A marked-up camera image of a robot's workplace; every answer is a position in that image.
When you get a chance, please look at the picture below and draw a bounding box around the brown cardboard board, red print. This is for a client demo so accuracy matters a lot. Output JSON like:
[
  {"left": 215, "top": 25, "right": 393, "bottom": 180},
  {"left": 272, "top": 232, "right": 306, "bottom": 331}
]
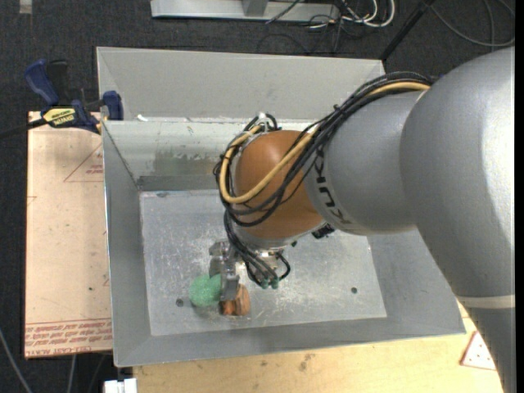
[{"left": 24, "top": 110, "right": 114, "bottom": 359}]

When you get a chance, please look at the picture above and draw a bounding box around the green round sponge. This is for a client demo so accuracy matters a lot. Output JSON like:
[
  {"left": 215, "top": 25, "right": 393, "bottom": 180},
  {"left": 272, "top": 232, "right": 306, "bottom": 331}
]
[{"left": 188, "top": 273, "right": 224, "bottom": 308}]

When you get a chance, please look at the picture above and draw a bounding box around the brown wooden block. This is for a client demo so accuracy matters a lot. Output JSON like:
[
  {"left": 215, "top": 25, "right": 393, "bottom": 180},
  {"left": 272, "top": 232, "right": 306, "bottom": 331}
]
[{"left": 218, "top": 283, "right": 251, "bottom": 317}]

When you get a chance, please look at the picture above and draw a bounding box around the black cylinder on white bracket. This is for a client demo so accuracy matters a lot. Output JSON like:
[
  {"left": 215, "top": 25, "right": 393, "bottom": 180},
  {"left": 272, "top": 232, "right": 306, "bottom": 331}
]
[{"left": 311, "top": 222, "right": 336, "bottom": 239}]

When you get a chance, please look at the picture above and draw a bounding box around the grey metal bin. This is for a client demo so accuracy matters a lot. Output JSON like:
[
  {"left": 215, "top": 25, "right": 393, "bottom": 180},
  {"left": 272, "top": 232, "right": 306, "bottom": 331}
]
[{"left": 96, "top": 46, "right": 468, "bottom": 368}]

